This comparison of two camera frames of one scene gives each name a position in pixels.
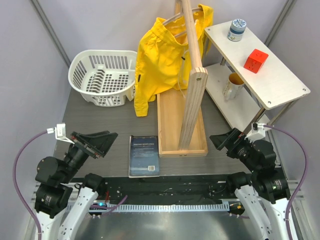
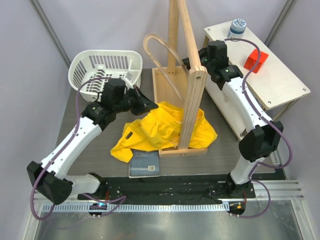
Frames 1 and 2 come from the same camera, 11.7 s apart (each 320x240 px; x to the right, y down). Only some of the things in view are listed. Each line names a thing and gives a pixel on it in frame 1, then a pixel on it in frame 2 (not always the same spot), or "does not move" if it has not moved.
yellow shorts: x=163 y=60 to x=160 y=128
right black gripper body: x=241 y=147 to x=203 y=55
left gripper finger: x=103 y=142 to x=148 y=104
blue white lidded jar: x=236 y=30 does not move
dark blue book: x=143 y=158 does not move
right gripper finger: x=219 y=140 to x=186 y=62
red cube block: x=255 y=61 does not move
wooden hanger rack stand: x=181 y=120 does not move
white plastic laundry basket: x=104 y=77 does not move
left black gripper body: x=80 y=142 to x=133 y=101
